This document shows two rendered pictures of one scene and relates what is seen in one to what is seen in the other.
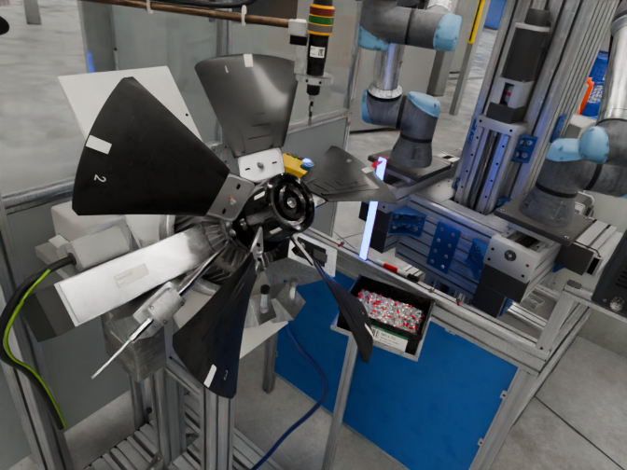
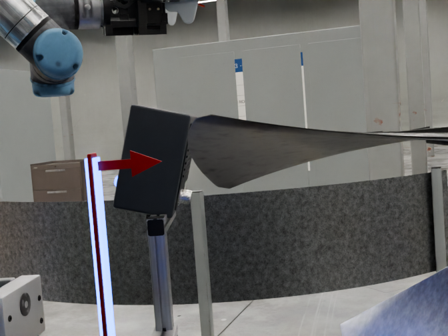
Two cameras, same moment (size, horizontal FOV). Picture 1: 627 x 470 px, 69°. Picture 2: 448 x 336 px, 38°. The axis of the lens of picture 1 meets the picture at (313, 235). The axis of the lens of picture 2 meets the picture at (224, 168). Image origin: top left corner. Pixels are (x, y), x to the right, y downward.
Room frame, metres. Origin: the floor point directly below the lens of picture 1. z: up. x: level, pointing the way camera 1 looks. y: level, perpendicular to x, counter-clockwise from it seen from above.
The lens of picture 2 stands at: (1.39, 0.40, 1.21)
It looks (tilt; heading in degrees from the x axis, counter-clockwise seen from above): 4 degrees down; 237
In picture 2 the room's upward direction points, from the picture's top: 4 degrees counter-clockwise
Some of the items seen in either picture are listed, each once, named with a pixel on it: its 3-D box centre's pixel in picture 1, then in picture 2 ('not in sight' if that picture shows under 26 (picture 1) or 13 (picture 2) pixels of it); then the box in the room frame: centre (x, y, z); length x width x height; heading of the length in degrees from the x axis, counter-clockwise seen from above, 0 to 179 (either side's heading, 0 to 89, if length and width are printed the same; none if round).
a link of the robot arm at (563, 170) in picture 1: (569, 163); not in sight; (1.27, -0.70, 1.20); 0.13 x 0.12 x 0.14; 75
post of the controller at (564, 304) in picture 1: (557, 316); (160, 273); (0.88, -0.60, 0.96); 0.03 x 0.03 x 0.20; 56
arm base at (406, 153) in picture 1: (413, 146); not in sight; (1.60, -0.31, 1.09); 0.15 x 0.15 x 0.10
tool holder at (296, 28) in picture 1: (312, 52); not in sight; (0.87, 0.05, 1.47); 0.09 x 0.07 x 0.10; 91
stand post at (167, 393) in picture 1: (164, 353); not in sight; (0.95, 0.39, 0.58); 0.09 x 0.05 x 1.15; 146
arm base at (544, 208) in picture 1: (550, 200); not in sight; (1.27, -0.69, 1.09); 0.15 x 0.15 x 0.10
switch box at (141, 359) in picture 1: (132, 329); not in sight; (0.88, 0.44, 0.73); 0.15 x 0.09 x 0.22; 56
